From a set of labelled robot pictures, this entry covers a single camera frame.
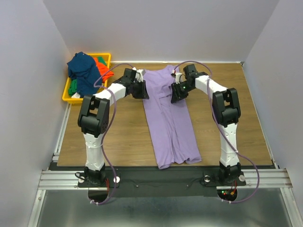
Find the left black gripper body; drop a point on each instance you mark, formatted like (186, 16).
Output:
(138, 91)

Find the white cloth piece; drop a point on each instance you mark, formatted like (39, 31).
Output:
(75, 96)

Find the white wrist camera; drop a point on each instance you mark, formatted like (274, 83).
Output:
(139, 75)
(177, 76)

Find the orange t shirt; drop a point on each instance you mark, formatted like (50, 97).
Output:
(103, 69)

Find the navy blue t shirt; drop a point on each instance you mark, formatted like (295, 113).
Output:
(83, 68)

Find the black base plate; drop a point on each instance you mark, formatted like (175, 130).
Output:
(131, 182)

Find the lavender t shirt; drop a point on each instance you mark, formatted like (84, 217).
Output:
(169, 124)

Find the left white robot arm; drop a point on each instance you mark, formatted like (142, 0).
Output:
(94, 121)

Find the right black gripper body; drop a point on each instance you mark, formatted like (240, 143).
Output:
(181, 90)

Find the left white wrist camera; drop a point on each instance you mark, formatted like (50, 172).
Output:
(139, 75)

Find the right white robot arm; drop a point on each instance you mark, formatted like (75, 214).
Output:
(225, 107)

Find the aluminium frame rail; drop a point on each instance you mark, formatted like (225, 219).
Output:
(57, 177)

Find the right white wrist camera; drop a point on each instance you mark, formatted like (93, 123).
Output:
(177, 76)

